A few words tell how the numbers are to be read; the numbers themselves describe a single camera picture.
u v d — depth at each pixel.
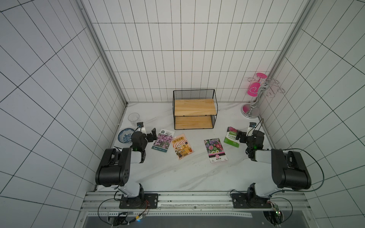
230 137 0.98
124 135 0.97
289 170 0.46
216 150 0.92
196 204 0.73
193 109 0.96
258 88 0.97
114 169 0.45
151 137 0.85
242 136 0.86
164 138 0.97
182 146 0.95
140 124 0.79
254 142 0.72
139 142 0.72
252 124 0.81
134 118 1.05
